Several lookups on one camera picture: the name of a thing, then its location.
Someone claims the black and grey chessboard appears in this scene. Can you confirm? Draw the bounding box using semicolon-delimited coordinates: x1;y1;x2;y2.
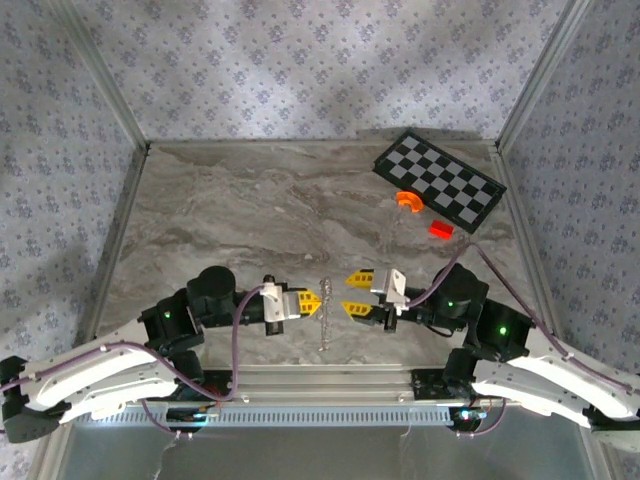
372;128;508;235

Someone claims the aluminium frame post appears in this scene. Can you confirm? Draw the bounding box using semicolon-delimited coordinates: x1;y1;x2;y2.
496;0;595;154
49;0;153;154

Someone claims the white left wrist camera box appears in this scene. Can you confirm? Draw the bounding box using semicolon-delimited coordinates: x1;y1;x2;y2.
258;281;301;324

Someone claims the silver keyring chain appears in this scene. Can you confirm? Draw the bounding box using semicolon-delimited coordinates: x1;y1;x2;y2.
317;276;335;353

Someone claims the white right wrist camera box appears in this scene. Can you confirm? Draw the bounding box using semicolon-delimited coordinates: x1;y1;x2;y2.
372;268;413;317

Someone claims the aluminium base extrusion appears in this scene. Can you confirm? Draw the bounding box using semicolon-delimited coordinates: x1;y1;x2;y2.
232;364;416;405

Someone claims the aluminium frame rail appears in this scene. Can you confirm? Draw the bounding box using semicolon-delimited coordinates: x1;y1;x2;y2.
69;144;151;361
491;144;560;337

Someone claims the small electronics board with LED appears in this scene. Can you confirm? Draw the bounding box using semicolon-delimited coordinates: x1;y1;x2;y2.
167;407;221;426
452;407;489;426

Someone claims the grey slotted cable duct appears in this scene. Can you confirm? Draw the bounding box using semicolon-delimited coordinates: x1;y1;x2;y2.
89;403;457;428

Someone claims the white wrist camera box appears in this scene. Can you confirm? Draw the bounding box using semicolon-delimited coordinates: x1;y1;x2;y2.
258;281;301;324
372;268;413;317

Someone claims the orange curved plastic block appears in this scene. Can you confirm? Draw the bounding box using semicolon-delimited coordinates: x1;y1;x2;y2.
394;190;425;215

